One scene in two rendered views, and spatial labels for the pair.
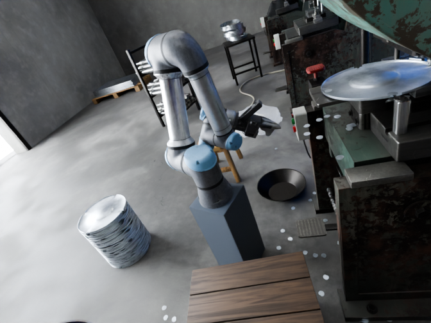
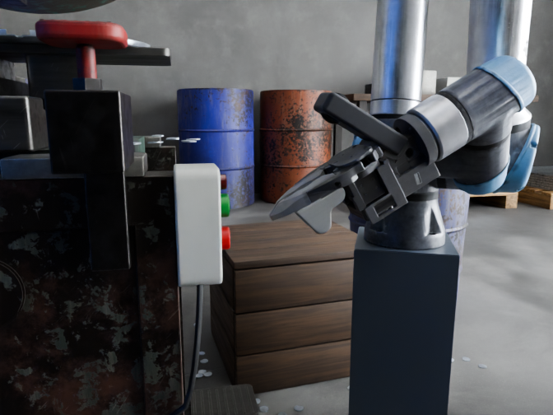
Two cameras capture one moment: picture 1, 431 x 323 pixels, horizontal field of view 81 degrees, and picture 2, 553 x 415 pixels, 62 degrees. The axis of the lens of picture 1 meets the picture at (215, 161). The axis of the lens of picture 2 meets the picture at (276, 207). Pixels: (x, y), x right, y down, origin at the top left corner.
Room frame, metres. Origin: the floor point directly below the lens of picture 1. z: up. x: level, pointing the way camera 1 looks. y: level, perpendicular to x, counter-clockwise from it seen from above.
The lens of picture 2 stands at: (1.46, -0.60, 0.68)
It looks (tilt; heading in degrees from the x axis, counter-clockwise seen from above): 11 degrees down; 149
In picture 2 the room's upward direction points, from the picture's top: straight up
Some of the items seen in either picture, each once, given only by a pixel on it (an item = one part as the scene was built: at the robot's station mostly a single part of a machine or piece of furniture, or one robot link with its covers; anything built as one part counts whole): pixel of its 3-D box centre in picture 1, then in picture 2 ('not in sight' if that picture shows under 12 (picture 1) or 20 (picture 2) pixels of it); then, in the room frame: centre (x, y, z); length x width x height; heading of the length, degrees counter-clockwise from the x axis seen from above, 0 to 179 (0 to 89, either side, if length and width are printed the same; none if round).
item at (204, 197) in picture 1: (212, 186); (405, 214); (0.84, 0.05, 0.50); 0.15 x 0.15 x 0.10
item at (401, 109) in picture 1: (401, 115); not in sight; (0.49, -0.47, 0.75); 0.03 x 0.03 x 0.10; 71
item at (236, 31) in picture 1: (240, 50); not in sight; (3.73, -0.90, 0.40); 0.45 x 0.40 x 0.79; 173
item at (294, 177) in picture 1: (281, 187); not in sight; (1.19, -0.33, 0.04); 0.30 x 0.30 x 0.07
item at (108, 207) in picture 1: (102, 212); not in sight; (1.21, 0.71, 0.33); 0.29 x 0.29 x 0.01
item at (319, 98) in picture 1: (356, 104); (89, 94); (0.68, -0.48, 0.72); 0.25 x 0.14 x 0.14; 71
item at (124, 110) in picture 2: (319, 100); (99, 185); (0.99, -0.53, 0.62); 0.10 x 0.06 x 0.20; 161
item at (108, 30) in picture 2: (315, 75); (86, 70); (1.01, -0.53, 0.72); 0.07 x 0.06 x 0.08; 71
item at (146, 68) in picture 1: (166, 82); not in sight; (3.13, 0.21, 0.47); 0.46 x 0.43 x 0.95; 51
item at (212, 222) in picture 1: (231, 229); (397, 346); (0.84, 0.05, 0.23); 0.18 x 0.18 x 0.45; 47
